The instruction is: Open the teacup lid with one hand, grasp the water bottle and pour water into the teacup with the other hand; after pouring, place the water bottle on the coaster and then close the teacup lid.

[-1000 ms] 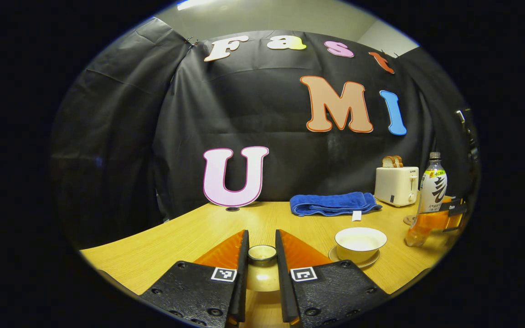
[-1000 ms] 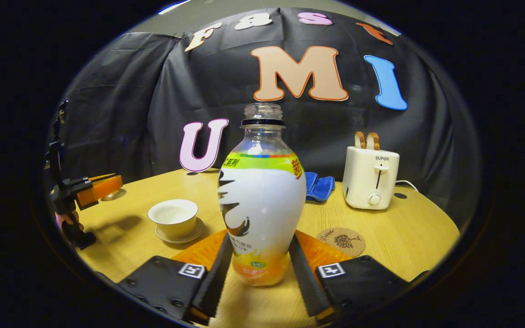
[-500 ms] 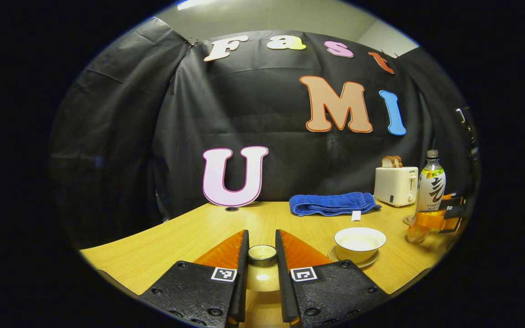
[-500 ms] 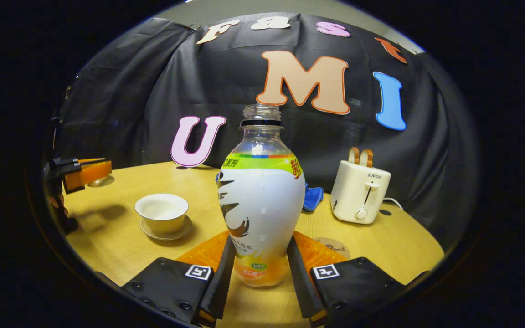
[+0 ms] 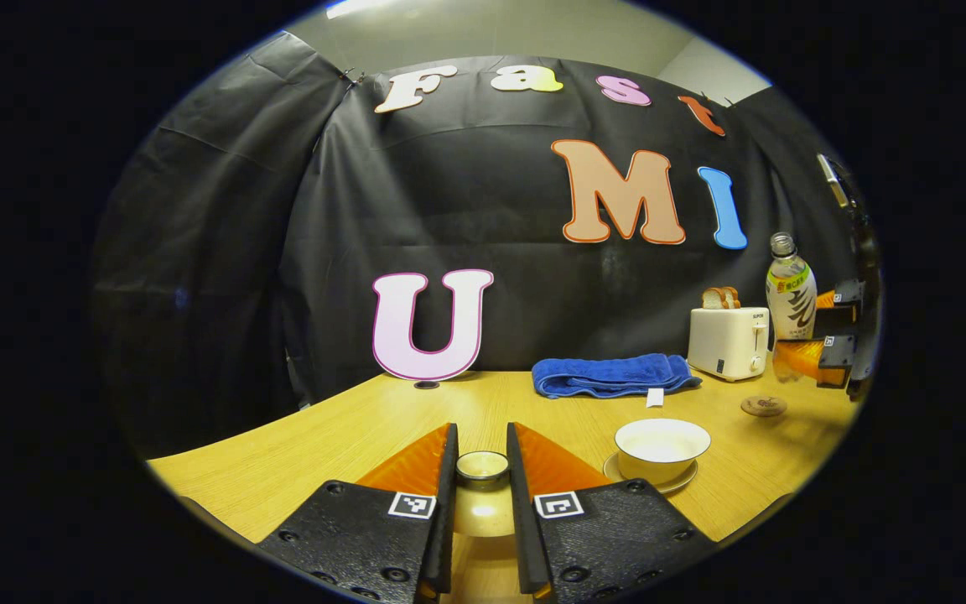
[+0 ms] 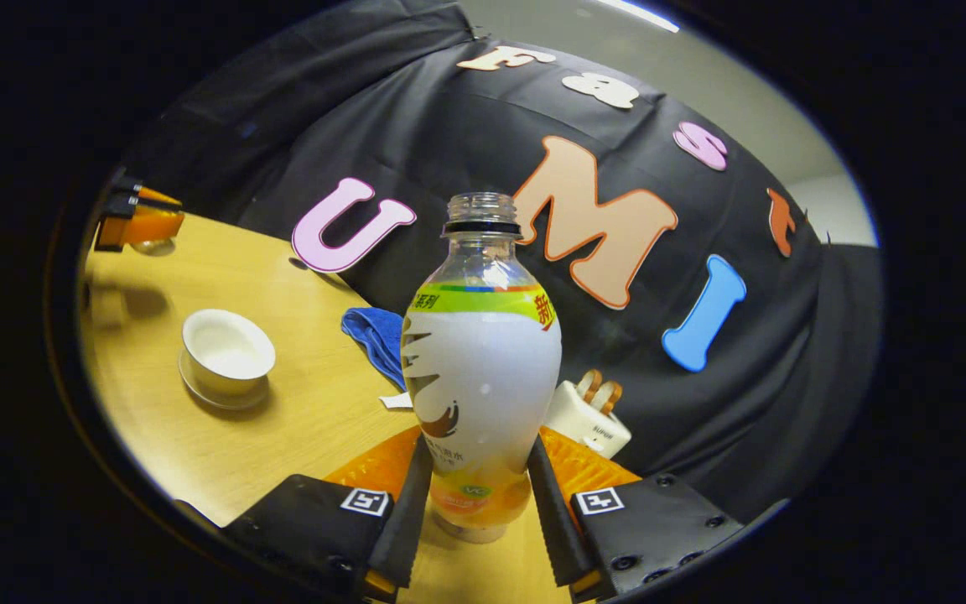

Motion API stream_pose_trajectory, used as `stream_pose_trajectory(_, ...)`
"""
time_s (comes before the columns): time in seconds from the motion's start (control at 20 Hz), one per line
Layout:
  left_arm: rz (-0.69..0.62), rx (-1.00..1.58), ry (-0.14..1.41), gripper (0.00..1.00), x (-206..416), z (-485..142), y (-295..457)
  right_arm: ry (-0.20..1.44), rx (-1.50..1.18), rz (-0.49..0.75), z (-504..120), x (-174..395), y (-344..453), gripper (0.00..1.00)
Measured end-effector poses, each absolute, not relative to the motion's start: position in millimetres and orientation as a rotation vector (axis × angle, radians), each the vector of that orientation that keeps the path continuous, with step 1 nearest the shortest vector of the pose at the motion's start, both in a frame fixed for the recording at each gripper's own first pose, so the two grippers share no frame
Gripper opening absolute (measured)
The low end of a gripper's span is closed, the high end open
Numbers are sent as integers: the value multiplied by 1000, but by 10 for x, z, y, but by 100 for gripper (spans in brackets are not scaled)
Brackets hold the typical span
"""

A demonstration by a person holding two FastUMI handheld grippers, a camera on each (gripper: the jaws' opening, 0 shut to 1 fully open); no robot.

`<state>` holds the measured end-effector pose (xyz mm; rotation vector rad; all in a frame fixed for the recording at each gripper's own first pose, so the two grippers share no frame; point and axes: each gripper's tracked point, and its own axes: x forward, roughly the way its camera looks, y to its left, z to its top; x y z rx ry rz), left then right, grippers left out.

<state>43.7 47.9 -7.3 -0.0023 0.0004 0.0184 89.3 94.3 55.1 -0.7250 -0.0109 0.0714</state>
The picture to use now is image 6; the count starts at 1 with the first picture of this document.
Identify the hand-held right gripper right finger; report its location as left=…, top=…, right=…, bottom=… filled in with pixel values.
left=527, top=426, right=744, bottom=601

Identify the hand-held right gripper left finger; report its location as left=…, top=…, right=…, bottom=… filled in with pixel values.
left=223, top=428, right=434, bottom=601

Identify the white teacup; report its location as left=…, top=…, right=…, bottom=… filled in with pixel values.
left=181, top=309, right=277, bottom=397

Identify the white orange water bottle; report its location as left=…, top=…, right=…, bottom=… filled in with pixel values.
left=401, top=192, right=563, bottom=544

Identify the white toaster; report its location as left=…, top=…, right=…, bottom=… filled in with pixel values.
left=543, top=379, right=632, bottom=459

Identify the blue towel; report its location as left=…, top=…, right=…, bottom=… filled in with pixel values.
left=341, top=307, right=413, bottom=409

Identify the black backdrop cloth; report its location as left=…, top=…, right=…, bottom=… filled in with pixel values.
left=118, top=0, right=882, bottom=521

